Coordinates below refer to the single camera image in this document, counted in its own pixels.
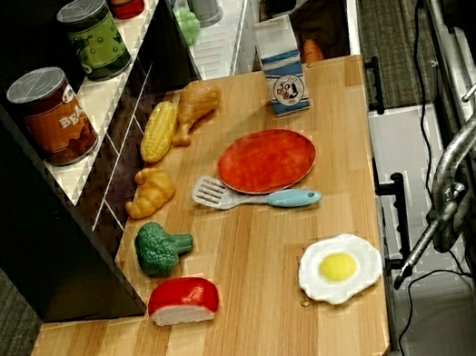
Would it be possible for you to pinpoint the blue white milk carton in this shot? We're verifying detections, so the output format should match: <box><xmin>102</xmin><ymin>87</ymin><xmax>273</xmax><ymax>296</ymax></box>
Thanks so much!
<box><xmin>252</xmin><ymin>12</ymin><xmax>313</xmax><ymax>118</ymax></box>

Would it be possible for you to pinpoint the brown cloth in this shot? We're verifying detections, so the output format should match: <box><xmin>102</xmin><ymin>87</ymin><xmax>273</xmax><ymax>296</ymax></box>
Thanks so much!
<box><xmin>287</xmin><ymin>0</ymin><xmax>358</xmax><ymax>64</ymax></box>

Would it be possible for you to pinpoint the orange toy vegetable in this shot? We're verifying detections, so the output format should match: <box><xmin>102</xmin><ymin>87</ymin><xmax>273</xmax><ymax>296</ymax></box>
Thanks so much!
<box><xmin>299</xmin><ymin>36</ymin><xmax>325</xmax><ymax>64</ymax></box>

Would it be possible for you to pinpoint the light green toy lettuce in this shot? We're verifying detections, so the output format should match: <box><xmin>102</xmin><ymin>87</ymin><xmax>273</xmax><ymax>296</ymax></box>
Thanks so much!
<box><xmin>172</xmin><ymin>4</ymin><xmax>205</xmax><ymax>49</ymax></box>

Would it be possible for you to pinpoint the toy chicken drumstick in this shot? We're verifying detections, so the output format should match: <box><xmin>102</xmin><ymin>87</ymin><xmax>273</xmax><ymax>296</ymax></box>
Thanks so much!
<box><xmin>162</xmin><ymin>76</ymin><xmax>230</xmax><ymax>149</ymax></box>

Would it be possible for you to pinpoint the red round plate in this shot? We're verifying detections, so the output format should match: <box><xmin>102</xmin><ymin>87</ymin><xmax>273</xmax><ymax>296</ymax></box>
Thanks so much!
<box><xmin>211</xmin><ymin>122</ymin><xmax>322</xmax><ymax>202</ymax></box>

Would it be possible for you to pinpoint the yellow toy corn cob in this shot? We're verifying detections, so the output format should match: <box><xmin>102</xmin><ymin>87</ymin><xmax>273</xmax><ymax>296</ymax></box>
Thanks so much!
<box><xmin>132</xmin><ymin>99</ymin><xmax>187</xmax><ymax>164</ymax></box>

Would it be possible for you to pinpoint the green peas can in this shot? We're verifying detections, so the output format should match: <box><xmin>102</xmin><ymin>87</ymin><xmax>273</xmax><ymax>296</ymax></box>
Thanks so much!
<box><xmin>53</xmin><ymin>0</ymin><xmax>135</xmax><ymax>87</ymax></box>

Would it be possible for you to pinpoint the toy croissant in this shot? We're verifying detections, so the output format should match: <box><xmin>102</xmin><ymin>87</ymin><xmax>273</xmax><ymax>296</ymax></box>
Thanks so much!
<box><xmin>119</xmin><ymin>163</ymin><xmax>180</xmax><ymax>222</ymax></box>

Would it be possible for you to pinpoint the grey metal clamp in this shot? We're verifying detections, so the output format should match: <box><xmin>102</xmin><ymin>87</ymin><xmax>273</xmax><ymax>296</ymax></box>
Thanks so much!
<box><xmin>356</xmin><ymin>57</ymin><xmax>476</xmax><ymax>291</ymax></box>

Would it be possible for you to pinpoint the orange beans can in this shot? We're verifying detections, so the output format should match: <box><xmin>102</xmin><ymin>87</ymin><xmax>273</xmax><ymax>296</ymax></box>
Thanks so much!
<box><xmin>1</xmin><ymin>59</ymin><xmax>103</xmax><ymax>174</ymax></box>

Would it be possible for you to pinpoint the toy fried egg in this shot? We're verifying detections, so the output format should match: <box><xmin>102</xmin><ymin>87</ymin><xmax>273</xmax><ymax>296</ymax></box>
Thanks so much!
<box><xmin>291</xmin><ymin>227</ymin><xmax>389</xmax><ymax>311</ymax></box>

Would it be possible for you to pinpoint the green toy broccoli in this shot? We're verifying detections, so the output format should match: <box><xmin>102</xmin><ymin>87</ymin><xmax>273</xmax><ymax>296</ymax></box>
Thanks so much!
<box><xmin>130</xmin><ymin>214</ymin><xmax>200</xmax><ymax>280</ymax></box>

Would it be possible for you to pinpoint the black toy kitchen cabinet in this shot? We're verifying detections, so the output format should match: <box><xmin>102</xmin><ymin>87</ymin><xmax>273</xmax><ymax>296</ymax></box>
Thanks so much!
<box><xmin>0</xmin><ymin>0</ymin><xmax>237</xmax><ymax>341</ymax></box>

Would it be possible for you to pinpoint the black drawer handle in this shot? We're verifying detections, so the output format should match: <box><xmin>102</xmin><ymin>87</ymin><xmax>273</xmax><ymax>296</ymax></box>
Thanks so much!
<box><xmin>362</xmin><ymin>54</ymin><xmax>389</xmax><ymax>116</ymax></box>
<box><xmin>372</xmin><ymin>172</ymin><xmax>420</xmax><ymax>273</ymax></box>

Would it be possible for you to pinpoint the black power cable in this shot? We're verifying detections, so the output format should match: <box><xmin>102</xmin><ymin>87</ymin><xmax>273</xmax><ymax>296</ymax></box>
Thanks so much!
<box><xmin>334</xmin><ymin>0</ymin><xmax>476</xmax><ymax>356</ymax></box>

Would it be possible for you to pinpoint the spatula with blue handle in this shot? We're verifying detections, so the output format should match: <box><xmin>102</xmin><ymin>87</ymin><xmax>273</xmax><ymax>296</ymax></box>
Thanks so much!
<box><xmin>187</xmin><ymin>155</ymin><xmax>324</xmax><ymax>226</ymax></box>

